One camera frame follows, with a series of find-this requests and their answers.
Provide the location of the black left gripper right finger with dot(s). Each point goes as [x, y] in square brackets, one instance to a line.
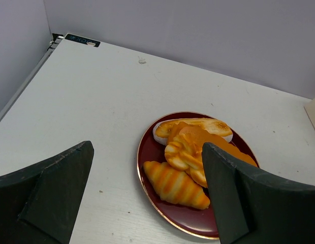
[252, 205]

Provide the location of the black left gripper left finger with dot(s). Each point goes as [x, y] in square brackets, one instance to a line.
[40, 203]

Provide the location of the striped orange croissant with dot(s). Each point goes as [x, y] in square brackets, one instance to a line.
[175, 186]

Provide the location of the braided orange pastry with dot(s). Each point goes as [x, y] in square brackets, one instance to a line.
[184, 155]

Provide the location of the flat orange bread slice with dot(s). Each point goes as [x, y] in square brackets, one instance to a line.
[200, 136]

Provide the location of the long white baguette bread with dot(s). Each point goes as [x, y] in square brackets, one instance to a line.
[165, 131]

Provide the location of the dark red round plate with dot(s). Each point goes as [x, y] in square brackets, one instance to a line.
[200, 223]

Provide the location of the black label sticker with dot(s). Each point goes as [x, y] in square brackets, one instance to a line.
[82, 40]

